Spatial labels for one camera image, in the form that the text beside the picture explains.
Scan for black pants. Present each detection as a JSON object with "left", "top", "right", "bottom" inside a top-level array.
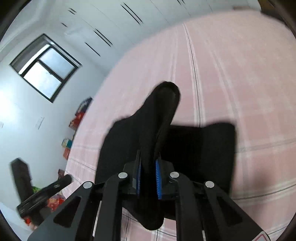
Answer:
[{"left": 95, "top": 82, "right": 236, "bottom": 230}]

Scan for black framed window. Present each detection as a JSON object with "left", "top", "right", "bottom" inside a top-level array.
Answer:
[{"left": 10, "top": 34, "right": 81, "bottom": 103}]

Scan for pink plaid bed sheet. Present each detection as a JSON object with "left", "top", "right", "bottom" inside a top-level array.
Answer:
[{"left": 63, "top": 10, "right": 295, "bottom": 240}]

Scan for colourful boxes by wall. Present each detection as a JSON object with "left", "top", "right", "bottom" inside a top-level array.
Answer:
[{"left": 23, "top": 97, "right": 93, "bottom": 229}]

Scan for white wardrobe with black handles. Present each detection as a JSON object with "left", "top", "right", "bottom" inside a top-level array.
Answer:
[{"left": 45, "top": 0, "right": 261, "bottom": 72}]

